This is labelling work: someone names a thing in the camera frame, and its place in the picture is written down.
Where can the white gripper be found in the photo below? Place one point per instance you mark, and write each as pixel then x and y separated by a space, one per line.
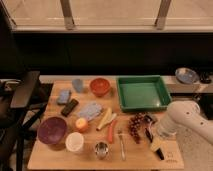
pixel 166 127

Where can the red bowl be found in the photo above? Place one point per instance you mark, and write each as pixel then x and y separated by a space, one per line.
pixel 99 87

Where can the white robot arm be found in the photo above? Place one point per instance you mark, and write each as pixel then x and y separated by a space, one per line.
pixel 185 113

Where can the purple bowl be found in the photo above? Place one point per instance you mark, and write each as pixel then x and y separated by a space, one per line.
pixel 52 130

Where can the bunch of dark grapes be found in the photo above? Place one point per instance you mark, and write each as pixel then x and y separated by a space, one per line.
pixel 134 126

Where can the silver fork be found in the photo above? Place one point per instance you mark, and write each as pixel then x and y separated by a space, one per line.
pixel 123 156

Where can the orange carrot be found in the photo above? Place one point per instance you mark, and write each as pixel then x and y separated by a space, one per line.
pixel 111 131

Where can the green plastic tray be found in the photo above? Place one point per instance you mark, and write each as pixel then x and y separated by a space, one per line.
pixel 142 93

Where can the small metal cup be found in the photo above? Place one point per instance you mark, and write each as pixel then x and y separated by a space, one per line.
pixel 101 150

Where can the blue grey cloth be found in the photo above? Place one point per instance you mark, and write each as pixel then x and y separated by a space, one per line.
pixel 90 111

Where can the grey blue plate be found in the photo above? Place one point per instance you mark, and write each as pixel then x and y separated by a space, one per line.
pixel 186 75

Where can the red yellow apple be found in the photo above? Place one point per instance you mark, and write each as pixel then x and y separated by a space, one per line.
pixel 81 124

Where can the white cup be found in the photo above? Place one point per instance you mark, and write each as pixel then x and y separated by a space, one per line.
pixel 75 142

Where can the black rectangular block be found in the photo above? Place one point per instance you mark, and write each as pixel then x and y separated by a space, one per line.
pixel 69 107

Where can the blue cup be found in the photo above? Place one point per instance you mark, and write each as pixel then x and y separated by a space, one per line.
pixel 78 85

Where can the blue sponge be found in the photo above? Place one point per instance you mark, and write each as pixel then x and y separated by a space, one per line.
pixel 63 97

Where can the black chair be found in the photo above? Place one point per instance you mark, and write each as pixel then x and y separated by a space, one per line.
pixel 22 102

